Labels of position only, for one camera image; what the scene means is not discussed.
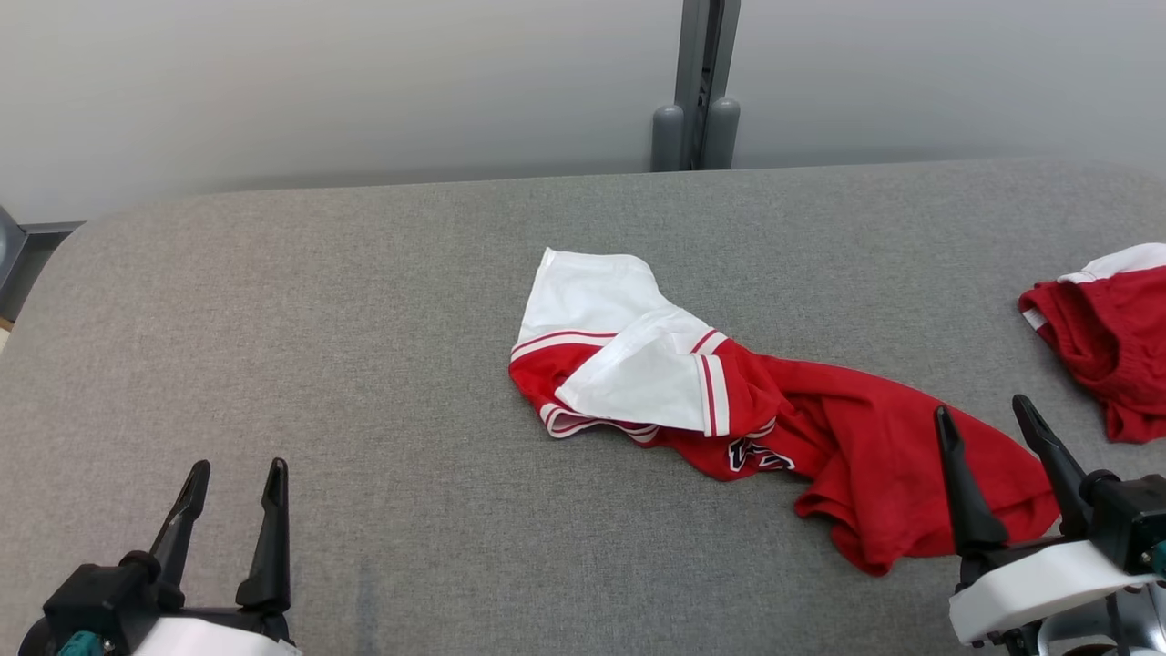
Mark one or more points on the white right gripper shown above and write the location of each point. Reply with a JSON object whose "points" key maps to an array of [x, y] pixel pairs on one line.
{"points": [[1038, 588]]}

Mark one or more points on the grey rounded post foot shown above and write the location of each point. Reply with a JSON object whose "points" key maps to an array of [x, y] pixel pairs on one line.
{"points": [[667, 141], [722, 137]]}

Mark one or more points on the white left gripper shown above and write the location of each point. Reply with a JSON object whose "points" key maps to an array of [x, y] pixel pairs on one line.
{"points": [[209, 638]]}

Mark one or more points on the teal camera connector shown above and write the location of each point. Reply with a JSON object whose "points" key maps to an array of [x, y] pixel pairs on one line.
{"points": [[1160, 558], [80, 645]]}

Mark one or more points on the teal left camera connector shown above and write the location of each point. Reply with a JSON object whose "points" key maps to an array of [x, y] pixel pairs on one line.
{"points": [[80, 645]]}

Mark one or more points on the grey metal partition post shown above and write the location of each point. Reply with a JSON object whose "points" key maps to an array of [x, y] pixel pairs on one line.
{"points": [[9, 246], [700, 55]]}

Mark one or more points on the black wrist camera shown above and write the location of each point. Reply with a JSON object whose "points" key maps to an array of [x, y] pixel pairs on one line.
{"points": [[1130, 519], [100, 597]]}

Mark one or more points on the teal right camera connector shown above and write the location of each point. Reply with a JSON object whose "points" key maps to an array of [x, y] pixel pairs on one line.
{"points": [[1160, 558]]}

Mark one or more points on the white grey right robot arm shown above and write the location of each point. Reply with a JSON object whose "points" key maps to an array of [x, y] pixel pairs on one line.
{"points": [[1120, 629]]}

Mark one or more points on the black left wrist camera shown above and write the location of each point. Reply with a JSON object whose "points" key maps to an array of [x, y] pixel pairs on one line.
{"points": [[100, 597]]}

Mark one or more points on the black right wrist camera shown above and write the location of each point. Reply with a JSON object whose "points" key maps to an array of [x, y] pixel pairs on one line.
{"points": [[1130, 519]]}

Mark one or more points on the dark grey floor rail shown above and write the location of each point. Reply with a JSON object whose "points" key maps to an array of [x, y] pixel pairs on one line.
{"points": [[41, 251]]}

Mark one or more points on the red Bulls 23 jersey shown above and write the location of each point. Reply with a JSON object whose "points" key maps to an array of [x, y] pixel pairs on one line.
{"points": [[865, 437]]}

